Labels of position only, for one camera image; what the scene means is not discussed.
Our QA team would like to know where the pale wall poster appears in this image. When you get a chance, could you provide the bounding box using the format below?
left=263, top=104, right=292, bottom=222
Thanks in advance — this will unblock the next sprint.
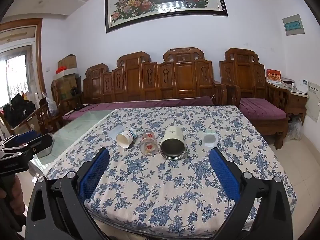
left=306, top=81, right=320, bottom=123

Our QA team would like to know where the glass cup with red flowers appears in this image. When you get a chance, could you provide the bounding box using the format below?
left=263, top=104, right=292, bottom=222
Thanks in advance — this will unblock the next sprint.
left=140, top=131, right=158, bottom=155

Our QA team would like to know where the white plastic bag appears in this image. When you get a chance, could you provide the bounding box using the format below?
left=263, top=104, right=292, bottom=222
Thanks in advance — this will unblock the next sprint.
left=41, top=92, right=59, bottom=117

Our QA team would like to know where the grey wall panel box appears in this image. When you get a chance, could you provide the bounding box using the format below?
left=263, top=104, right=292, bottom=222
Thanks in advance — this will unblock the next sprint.
left=282, top=14, right=305, bottom=36

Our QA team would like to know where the square purple seat cushion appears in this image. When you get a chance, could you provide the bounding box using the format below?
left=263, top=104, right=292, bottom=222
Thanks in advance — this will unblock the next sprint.
left=239, top=98, right=287, bottom=120

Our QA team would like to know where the clear plastic bag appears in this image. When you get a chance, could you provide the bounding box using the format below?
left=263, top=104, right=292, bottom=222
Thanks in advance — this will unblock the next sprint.
left=286, top=116, right=303, bottom=141

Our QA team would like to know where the wooden door frame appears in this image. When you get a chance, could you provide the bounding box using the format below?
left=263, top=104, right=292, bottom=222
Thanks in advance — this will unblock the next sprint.
left=0, top=19, right=47, bottom=98

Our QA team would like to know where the wooden chair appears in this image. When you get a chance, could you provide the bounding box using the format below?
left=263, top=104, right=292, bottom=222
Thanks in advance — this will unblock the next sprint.
left=15, top=102, right=63, bottom=135

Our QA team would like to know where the blue floral tablecloth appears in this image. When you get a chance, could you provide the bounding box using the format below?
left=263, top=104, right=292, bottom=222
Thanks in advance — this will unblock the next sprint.
left=44, top=105, right=298, bottom=239

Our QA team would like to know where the white box with red contents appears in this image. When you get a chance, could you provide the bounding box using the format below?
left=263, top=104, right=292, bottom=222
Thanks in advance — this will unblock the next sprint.
left=55, top=66, right=78, bottom=77

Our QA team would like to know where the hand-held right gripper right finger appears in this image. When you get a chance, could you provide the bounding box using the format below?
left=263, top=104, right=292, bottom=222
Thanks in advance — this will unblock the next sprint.
left=209, top=147, right=297, bottom=240

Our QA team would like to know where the framed peacock flower painting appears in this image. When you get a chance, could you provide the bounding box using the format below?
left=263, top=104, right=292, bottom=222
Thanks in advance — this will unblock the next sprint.
left=104, top=0, right=228, bottom=34

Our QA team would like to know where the small brown cardboard box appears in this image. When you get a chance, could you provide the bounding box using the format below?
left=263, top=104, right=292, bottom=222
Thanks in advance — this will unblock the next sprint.
left=57, top=54, right=77, bottom=70

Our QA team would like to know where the large white metal cup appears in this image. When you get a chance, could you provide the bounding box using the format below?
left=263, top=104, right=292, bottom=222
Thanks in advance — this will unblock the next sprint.
left=159, top=126, right=187, bottom=160

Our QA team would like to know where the white paper cup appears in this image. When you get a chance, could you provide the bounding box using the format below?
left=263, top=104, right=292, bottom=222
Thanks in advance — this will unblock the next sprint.
left=116, top=128, right=137, bottom=149

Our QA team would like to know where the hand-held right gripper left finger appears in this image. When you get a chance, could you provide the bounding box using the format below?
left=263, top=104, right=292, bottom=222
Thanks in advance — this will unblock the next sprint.
left=25, top=147, right=110, bottom=240

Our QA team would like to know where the white box with blue label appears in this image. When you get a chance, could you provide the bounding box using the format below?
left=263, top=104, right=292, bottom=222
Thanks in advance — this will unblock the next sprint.
left=296, top=79, right=309, bottom=93

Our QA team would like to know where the person's left hand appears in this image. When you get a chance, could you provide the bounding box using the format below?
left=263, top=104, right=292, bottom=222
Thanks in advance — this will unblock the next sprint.
left=0, top=176, right=25, bottom=217

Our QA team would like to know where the red desk calendar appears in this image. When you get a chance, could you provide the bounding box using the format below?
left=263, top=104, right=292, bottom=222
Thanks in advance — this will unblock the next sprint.
left=266, top=69, right=282, bottom=84

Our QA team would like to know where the black bag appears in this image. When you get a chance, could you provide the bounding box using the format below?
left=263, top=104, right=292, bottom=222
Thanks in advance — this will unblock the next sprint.
left=2, top=94, right=37, bottom=128

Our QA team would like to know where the large brown cardboard box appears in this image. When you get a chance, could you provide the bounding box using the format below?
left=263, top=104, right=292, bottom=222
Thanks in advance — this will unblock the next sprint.
left=55, top=74, right=82, bottom=101

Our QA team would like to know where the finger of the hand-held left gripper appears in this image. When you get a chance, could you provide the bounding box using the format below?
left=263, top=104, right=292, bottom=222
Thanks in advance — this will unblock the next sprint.
left=25, top=133, right=54, bottom=159
left=0, top=129, right=42, bottom=148

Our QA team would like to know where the long purple seat cushion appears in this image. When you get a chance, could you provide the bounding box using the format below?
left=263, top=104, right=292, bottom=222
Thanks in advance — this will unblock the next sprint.
left=62, top=95, right=215, bottom=120

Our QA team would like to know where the window with metal grille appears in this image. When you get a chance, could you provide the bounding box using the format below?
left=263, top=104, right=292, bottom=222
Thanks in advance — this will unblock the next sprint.
left=0, top=45, right=34, bottom=105

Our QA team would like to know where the carved wooden armchair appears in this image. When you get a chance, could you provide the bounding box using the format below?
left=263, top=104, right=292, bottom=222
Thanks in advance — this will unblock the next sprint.
left=219, top=47, right=292, bottom=149

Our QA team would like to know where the wooden side table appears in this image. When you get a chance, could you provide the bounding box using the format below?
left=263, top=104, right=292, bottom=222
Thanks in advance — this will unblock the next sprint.
left=271, top=81, right=309, bottom=125

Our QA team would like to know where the carved wooden sofa bench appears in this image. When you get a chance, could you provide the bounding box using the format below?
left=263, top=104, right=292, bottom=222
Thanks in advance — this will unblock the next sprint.
left=51, top=47, right=242, bottom=130

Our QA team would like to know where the black cable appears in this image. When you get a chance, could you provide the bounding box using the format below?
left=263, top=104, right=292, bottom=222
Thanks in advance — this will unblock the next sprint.
left=74, top=103, right=100, bottom=111

